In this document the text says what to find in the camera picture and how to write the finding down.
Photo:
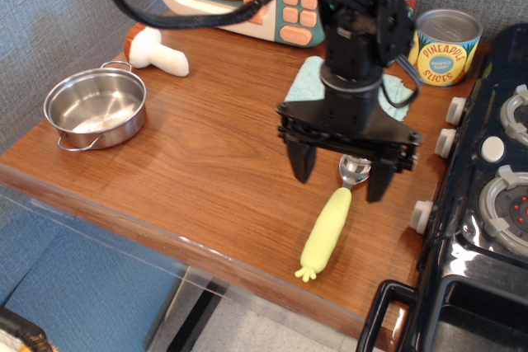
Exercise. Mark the plush mushroom toy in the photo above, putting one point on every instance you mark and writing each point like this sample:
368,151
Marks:
143,47

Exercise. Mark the light blue folded cloth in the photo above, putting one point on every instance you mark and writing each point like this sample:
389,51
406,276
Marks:
307,86

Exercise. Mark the small steel pot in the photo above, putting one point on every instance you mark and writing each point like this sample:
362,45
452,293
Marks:
97,108

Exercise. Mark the white stove knob middle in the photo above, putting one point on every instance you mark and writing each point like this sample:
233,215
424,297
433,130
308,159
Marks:
444,142

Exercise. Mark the spoon with yellow-green handle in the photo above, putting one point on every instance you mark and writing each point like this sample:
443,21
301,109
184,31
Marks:
327,229

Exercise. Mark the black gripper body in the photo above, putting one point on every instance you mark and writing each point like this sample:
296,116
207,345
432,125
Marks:
350,120

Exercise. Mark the black toy stove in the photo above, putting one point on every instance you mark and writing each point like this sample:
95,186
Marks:
471,293

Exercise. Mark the pineapple slices can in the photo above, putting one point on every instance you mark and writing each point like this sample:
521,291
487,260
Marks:
444,46

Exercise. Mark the white stove knob front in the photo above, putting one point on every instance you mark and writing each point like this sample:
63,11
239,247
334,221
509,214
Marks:
420,215

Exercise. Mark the white stove knob rear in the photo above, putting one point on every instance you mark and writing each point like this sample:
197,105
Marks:
455,110

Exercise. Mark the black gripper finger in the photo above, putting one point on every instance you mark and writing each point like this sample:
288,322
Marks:
302,155
381,174

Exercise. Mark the white stove knob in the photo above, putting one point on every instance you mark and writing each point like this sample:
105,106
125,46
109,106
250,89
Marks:
444,142
455,110
420,215

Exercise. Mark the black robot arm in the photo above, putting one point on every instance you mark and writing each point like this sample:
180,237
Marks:
362,38

